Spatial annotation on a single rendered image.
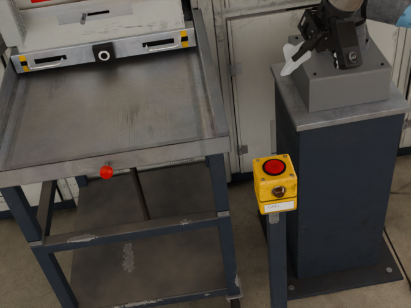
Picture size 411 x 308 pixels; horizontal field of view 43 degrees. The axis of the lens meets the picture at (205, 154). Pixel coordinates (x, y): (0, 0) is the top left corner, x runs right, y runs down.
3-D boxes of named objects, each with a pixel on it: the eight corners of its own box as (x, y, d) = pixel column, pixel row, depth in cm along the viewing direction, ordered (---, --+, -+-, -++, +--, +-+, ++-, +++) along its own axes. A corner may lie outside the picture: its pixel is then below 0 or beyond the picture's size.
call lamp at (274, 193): (288, 200, 109) (288, 188, 107) (271, 202, 109) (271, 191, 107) (286, 195, 110) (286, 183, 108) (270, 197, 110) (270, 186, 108)
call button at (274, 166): (285, 175, 110) (285, 170, 108) (266, 178, 109) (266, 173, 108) (281, 162, 112) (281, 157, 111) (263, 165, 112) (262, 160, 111)
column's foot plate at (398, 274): (360, 193, 222) (361, 189, 220) (403, 280, 189) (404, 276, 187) (257, 211, 221) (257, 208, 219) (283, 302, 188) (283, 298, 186)
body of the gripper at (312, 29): (323, 25, 121) (345, -17, 111) (340, 53, 117) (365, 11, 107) (295, 29, 118) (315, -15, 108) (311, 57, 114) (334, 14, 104)
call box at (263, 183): (297, 210, 114) (297, 177, 107) (260, 216, 114) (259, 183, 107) (288, 184, 120) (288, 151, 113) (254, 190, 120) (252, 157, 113)
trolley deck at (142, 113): (232, 152, 132) (230, 134, 128) (-14, 190, 131) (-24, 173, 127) (203, 24, 182) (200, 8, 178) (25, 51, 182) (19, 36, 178)
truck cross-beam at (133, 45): (196, 46, 157) (193, 28, 153) (16, 73, 157) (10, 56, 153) (194, 38, 161) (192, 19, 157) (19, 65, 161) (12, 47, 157)
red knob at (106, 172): (114, 179, 127) (111, 170, 125) (101, 181, 127) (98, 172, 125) (114, 167, 131) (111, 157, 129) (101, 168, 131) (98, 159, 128)
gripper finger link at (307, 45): (297, 60, 118) (328, 36, 115) (301, 66, 118) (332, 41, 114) (287, 54, 115) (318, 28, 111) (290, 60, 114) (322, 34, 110)
